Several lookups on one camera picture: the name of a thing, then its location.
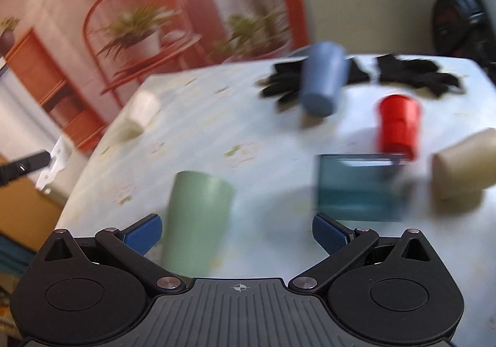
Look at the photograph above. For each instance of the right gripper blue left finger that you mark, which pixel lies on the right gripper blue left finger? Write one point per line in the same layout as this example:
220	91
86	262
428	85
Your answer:
126	249

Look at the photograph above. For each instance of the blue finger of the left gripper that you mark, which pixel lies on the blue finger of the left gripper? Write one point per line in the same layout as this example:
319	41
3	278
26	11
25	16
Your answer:
14	170

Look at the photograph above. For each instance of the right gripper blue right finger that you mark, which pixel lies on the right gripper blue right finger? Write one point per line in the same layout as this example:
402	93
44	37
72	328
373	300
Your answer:
346	249

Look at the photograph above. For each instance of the green plastic cup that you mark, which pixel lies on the green plastic cup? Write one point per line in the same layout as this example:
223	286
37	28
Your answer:
196	219

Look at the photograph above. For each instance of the teal transparent square cup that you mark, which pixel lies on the teal transparent square cup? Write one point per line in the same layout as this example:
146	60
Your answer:
361	187

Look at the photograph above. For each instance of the beige paper cup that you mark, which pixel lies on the beige paper cup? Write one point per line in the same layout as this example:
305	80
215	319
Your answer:
465	167

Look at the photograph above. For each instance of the white paper cup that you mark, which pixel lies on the white paper cup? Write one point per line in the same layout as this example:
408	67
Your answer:
140	113

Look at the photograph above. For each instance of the red plastic cup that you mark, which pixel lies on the red plastic cup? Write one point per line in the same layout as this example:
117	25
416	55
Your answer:
400	118

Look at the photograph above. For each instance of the black glove under cup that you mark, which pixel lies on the black glove under cup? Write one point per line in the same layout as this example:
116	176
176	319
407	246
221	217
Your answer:
285	82

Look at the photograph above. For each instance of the blue-grey plastic cup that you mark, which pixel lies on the blue-grey plastic cup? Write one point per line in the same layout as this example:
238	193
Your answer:
324	73

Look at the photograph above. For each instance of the white perforated laundry basket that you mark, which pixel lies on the white perforated laundry basket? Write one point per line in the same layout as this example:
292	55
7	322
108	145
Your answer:
58	180

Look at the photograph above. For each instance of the floral tablecloth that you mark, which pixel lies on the floral tablecloth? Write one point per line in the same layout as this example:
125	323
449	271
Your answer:
213	120

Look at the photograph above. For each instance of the printed room backdrop cloth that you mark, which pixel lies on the printed room backdrop cloth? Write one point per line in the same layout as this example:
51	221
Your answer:
81	60

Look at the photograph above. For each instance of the black glove right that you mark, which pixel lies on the black glove right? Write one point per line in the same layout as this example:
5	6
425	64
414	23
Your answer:
417	74

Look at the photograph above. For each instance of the black exercise bike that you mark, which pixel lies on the black exercise bike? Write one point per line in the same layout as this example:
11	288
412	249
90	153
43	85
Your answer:
462	28

